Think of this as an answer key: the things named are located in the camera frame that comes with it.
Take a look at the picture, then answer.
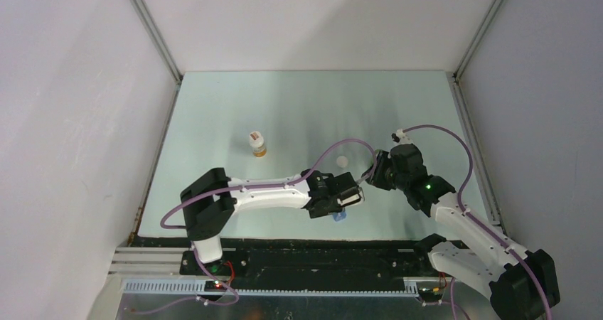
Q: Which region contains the blue pill organizer box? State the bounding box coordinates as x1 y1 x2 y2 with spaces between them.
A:
332 210 347 222

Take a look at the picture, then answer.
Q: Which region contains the white bottle orange label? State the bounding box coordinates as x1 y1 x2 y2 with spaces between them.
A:
249 131 267 157

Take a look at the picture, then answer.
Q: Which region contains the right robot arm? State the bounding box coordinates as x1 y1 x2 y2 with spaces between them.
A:
367 143 561 319

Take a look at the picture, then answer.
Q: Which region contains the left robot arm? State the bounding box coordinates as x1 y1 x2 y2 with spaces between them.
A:
180 168 364 275

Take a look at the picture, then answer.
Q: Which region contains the right control board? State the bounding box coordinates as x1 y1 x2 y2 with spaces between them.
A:
418 287 444 295

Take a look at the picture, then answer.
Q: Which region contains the control board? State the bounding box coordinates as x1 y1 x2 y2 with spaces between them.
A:
418 287 444 295
203 280 230 293

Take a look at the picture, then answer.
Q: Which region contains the left control board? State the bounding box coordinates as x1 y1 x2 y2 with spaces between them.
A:
203 280 230 293

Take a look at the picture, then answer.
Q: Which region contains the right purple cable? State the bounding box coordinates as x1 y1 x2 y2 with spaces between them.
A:
400 124 555 320

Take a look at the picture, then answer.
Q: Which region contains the right aluminium frame post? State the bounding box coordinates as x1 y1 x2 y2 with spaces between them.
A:
453 0 506 82

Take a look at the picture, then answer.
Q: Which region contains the aluminium frame post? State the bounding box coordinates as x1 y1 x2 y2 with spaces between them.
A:
130 0 183 85
453 0 506 82

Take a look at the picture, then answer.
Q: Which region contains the left aluminium frame post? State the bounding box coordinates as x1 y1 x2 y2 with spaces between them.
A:
130 0 183 85

